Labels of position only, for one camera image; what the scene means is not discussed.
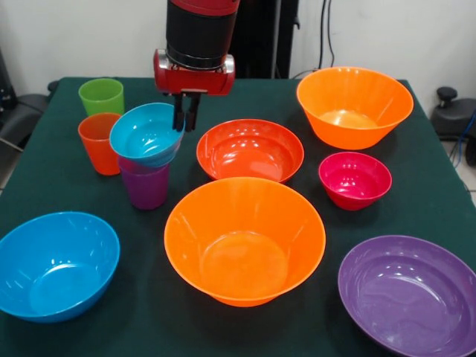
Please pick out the small blue bowl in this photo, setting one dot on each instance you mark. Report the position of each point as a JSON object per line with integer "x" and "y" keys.
{"x": 145, "y": 134}

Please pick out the red-orange bowl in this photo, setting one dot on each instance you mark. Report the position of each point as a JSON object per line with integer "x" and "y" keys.
{"x": 249, "y": 150}

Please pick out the dark green tablecloth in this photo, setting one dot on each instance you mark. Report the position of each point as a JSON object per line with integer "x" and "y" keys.
{"x": 260, "y": 104}

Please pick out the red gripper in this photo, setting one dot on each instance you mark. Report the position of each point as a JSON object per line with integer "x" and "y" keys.
{"x": 197, "y": 82}

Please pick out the purple bowl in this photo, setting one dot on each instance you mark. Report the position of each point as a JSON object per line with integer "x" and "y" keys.
{"x": 409, "y": 297}

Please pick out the green cup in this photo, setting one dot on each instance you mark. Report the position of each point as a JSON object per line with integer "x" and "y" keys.
{"x": 102, "y": 98}

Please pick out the large blue bowl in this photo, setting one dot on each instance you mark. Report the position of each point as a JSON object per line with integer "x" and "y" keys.
{"x": 56, "y": 267}

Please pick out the purple cup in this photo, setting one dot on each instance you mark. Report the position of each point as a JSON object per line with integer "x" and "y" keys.
{"x": 145, "y": 189}

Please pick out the orange cup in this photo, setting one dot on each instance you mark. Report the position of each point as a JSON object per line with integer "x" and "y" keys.
{"x": 94, "y": 148}

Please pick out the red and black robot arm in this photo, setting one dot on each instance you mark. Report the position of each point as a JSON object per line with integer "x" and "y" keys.
{"x": 201, "y": 33}

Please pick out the pink bowl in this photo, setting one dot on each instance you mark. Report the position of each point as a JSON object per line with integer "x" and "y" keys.
{"x": 353, "y": 182}

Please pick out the black pedestal leg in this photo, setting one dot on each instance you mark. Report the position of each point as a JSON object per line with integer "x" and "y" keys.
{"x": 451, "y": 115}
{"x": 22, "y": 111}

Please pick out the large orange bowl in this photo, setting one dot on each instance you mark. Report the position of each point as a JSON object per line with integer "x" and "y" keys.
{"x": 243, "y": 241}
{"x": 353, "y": 108}

